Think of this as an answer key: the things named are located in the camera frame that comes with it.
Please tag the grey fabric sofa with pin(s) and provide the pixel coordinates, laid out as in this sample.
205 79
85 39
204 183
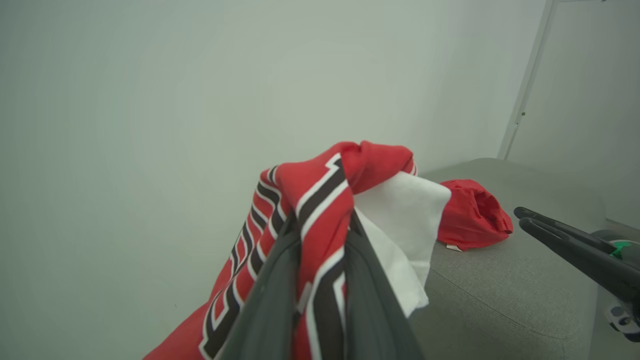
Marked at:
500 300

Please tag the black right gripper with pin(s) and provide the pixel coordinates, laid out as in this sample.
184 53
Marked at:
629 245

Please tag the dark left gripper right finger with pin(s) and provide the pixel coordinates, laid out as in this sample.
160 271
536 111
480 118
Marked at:
367 305

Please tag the red white sports jersey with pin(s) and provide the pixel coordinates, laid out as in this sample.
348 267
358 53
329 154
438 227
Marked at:
320 200

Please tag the white door frame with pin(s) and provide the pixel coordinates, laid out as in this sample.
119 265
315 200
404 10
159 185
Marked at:
525 85

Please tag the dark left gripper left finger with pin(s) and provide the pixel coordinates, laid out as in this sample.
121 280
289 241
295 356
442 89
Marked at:
272 305

